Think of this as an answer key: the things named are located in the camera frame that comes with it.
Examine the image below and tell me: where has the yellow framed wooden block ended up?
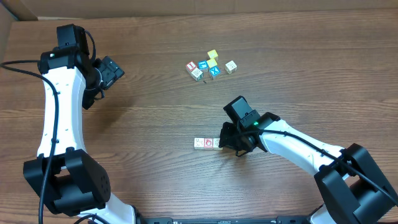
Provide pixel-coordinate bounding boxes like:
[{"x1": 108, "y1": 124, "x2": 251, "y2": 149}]
[{"x1": 213, "y1": 138, "x2": 223, "y2": 150}]

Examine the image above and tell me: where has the red O wooden block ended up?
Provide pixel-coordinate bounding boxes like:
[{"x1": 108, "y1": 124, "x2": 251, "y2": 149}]
[{"x1": 204, "y1": 138, "x2": 214, "y2": 150}]

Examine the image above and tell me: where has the plain wooden block green side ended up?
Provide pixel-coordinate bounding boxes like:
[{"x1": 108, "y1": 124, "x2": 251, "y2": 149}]
[{"x1": 194, "y1": 138, "x2": 205, "y2": 150}]

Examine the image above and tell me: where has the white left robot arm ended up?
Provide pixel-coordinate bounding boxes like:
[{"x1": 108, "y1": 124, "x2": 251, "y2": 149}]
[{"x1": 23, "y1": 47, "x2": 136, "y2": 223}]

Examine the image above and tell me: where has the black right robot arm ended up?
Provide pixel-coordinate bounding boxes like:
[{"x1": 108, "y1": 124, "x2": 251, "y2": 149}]
[{"x1": 220, "y1": 109, "x2": 397, "y2": 223}]

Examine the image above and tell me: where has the plain wooden block red print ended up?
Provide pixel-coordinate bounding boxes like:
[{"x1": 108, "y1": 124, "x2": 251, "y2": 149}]
[{"x1": 225, "y1": 60, "x2": 237, "y2": 74}]

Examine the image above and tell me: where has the blue X wooden block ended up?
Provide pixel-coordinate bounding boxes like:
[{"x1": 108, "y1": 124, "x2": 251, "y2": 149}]
[{"x1": 209, "y1": 66, "x2": 221, "y2": 80}]

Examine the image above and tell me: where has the green C wooden block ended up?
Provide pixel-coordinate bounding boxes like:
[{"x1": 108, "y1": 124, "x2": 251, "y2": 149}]
[{"x1": 190, "y1": 68, "x2": 203, "y2": 82}]

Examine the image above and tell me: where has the red I wooden block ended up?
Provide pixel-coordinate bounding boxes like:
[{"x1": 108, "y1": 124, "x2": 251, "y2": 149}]
[{"x1": 185, "y1": 61, "x2": 197, "y2": 73}]

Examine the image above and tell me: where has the yellow top middle block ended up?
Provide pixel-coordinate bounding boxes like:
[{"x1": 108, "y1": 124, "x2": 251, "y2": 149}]
[{"x1": 206, "y1": 58, "x2": 218, "y2": 68}]

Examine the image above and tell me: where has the blue L wooden block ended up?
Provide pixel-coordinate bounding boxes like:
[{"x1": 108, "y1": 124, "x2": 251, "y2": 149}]
[{"x1": 198, "y1": 60, "x2": 209, "y2": 72}]

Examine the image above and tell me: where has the yellow top far block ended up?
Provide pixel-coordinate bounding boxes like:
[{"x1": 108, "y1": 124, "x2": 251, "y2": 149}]
[{"x1": 207, "y1": 50, "x2": 218, "y2": 61}]

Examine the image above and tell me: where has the brown cardboard backdrop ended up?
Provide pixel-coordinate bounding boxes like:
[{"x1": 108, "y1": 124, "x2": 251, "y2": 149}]
[{"x1": 1, "y1": 0, "x2": 397, "y2": 21}]

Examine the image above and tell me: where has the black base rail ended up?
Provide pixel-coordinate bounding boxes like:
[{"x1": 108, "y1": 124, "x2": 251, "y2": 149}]
[{"x1": 136, "y1": 216, "x2": 310, "y2": 224}]

